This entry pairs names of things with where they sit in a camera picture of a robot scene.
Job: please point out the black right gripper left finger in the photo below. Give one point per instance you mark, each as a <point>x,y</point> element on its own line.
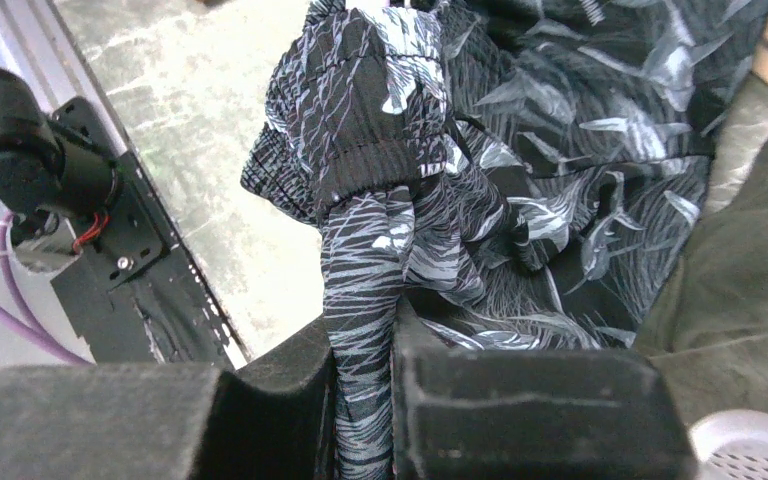
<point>272,419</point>

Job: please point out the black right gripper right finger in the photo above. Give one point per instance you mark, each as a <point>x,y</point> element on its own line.
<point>556,414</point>

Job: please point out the dark shark print shorts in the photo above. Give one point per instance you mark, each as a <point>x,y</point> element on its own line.
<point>536,165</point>

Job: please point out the olive green shorts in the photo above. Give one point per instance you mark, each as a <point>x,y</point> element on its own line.
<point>708,330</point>

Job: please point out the white plastic laundry basket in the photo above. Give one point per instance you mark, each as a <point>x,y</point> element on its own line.
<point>731,445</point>

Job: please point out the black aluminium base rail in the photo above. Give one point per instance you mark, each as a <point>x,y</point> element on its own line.
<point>86,212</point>

